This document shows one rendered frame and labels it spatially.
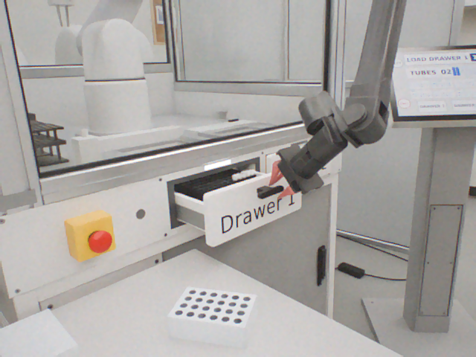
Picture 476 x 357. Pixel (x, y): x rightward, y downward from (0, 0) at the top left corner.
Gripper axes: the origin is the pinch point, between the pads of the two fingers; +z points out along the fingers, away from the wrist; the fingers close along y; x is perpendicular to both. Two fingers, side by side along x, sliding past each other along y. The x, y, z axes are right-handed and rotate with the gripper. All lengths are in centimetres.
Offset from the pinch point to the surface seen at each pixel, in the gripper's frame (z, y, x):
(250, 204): 2.8, -0.2, 6.4
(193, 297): 2.7, -11.9, 28.3
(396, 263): 85, -41, -145
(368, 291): 83, -44, -108
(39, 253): 14.4, 8.0, 44.4
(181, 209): 12.6, 7.0, 15.9
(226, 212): 2.8, -0.1, 13.3
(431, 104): -9, 7, -78
